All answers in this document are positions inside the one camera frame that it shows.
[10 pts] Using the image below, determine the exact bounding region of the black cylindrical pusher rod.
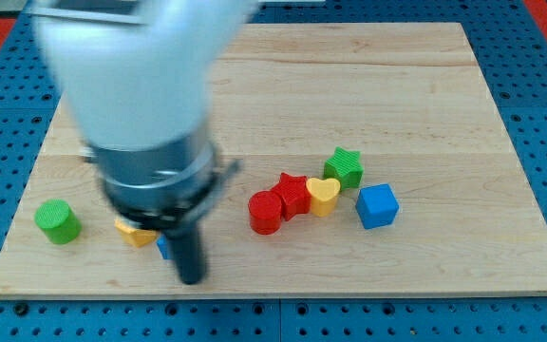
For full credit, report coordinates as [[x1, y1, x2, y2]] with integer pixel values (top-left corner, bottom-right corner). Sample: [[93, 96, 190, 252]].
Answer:
[[164, 224, 207, 285]]

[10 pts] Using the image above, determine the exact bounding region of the grey black tool mount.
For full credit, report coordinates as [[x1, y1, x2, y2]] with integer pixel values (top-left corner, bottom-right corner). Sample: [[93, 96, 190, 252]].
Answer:
[[89, 123, 242, 231]]

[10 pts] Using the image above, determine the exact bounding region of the blue triangle block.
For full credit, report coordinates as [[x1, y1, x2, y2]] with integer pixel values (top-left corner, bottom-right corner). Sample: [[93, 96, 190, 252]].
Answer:
[[156, 235, 170, 260]]

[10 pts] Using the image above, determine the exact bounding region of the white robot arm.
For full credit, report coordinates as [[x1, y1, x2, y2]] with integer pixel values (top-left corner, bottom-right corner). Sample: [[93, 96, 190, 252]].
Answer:
[[29, 0, 257, 284]]

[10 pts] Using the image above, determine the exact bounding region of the yellow pentagon block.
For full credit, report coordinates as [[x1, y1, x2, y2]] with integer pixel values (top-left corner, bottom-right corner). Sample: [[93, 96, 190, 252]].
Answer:
[[114, 218, 160, 248]]

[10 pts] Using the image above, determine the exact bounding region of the red cylinder block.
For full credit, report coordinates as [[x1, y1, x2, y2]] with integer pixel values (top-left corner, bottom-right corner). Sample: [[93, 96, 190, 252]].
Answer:
[[248, 190, 282, 235]]

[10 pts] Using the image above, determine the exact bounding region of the green cylinder block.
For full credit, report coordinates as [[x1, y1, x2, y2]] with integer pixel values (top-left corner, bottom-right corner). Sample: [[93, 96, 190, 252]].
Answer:
[[33, 199, 82, 245]]

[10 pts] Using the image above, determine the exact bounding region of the red star block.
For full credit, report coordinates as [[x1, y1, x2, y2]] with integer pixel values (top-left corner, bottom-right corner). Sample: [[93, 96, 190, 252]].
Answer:
[[271, 172, 311, 221]]

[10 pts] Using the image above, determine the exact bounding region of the yellow heart block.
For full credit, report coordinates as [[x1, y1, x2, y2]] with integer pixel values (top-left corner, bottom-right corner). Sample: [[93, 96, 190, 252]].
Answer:
[[306, 178, 341, 218]]

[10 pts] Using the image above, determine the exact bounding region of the green star block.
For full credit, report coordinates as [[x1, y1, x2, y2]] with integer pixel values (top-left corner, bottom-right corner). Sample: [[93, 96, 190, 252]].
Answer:
[[323, 146, 364, 190]]

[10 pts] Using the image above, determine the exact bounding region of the blue cube block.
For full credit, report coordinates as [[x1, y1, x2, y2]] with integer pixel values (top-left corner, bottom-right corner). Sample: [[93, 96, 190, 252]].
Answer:
[[355, 183, 400, 230]]

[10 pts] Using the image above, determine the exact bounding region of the wooden board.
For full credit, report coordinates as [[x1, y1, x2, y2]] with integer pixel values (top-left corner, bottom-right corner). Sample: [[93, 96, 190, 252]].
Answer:
[[0, 23, 547, 300]]

